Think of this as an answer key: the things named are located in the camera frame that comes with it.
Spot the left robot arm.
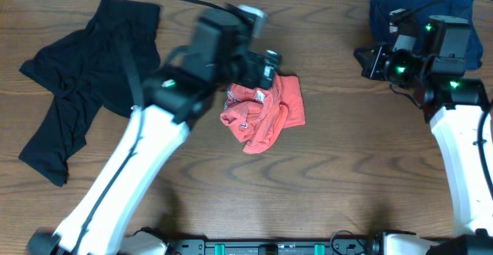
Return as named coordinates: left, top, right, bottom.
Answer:
left=27, top=5, right=280, bottom=254

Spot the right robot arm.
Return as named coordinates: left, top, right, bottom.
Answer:
left=354, top=9, right=492, bottom=254

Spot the black t-shirt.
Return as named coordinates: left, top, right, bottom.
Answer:
left=18, top=0, right=161, bottom=186

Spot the red t-shirt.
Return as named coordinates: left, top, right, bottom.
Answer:
left=220, top=75, right=306, bottom=154

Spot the folded dark blue garment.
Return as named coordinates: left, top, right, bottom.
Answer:
left=369, top=0, right=474, bottom=52

